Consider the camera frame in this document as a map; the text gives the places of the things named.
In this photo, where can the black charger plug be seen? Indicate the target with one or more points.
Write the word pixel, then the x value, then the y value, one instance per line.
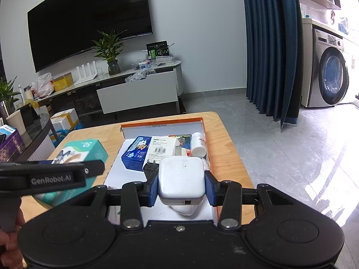
pixel 150 171

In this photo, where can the dark blue curtain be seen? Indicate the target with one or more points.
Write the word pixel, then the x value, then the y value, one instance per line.
pixel 269 47

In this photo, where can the black green box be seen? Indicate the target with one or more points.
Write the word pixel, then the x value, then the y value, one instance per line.
pixel 157 50

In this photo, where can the person's left hand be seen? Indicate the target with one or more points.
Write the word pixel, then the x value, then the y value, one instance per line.
pixel 8 246

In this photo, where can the white router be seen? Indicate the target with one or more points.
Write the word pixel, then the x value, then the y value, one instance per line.
pixel 85 74

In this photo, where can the white plug-in heater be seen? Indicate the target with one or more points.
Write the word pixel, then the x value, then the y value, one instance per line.
pixel 203 162

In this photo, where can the black television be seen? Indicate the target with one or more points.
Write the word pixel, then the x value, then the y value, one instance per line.
pixel 89 19

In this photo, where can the blue white medicine box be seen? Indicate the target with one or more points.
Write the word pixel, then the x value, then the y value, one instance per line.
pixel 7 130

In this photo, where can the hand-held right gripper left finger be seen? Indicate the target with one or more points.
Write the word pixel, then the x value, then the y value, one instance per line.
pixel 153 187

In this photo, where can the steel thermos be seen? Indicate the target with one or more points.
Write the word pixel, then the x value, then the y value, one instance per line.
pixel 2 112

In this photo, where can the purple patterned storage box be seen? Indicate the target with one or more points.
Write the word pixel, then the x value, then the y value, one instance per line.
pixel 12 147

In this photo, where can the tv cabinet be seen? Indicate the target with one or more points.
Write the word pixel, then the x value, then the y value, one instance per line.
pixel 179 81

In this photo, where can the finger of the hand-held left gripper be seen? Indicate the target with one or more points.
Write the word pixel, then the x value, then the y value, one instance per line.
pixel 46 163

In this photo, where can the black stand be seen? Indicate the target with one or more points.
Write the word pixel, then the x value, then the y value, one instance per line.
pixel 26 116

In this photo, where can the white drawer front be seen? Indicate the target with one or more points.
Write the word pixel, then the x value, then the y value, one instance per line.
pixel 137 95

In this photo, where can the plant in glass vase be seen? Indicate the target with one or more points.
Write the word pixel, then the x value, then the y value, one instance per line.
pixel 113 68

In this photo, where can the blue dental floss box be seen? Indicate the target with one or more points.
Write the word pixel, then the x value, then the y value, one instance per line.
pixel 136 152

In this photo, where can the leafy bamboo plant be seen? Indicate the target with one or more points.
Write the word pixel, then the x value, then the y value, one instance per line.
pixel 7 92

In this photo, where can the white pill bottle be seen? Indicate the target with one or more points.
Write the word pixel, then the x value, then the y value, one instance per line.
pixel 199 145

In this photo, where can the white plastic bag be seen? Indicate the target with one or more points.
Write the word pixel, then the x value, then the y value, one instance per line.
pixel 42 85

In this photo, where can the black glass round table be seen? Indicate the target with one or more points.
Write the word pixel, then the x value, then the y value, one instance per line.
pixel 42 129

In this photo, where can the white plant pot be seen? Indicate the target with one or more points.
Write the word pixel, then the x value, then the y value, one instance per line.
pixel 15 123

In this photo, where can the white square charger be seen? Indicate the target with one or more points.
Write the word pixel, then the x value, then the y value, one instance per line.
pixel 181 179

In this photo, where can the blue bag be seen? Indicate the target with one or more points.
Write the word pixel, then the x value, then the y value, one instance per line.
pixel 60 134

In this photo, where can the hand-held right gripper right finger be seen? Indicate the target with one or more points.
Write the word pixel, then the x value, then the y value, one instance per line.
pixel 210 187

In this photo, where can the washing machine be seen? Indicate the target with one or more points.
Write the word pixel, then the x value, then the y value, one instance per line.
pixel 331 72

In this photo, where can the clear plastic bag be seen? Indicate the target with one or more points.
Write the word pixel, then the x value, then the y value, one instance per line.
pixel 137 77

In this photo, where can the white adapter box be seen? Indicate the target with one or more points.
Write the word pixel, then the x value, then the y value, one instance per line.
pixel 162 148

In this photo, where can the clear acrylic container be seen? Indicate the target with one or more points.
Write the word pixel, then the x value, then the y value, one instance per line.
pixel 162 61

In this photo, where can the green bandage box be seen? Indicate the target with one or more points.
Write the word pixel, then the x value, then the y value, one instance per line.
pixel 89 150

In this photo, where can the white yellow cardboard box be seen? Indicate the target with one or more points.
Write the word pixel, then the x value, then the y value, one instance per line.
pixel 66 117

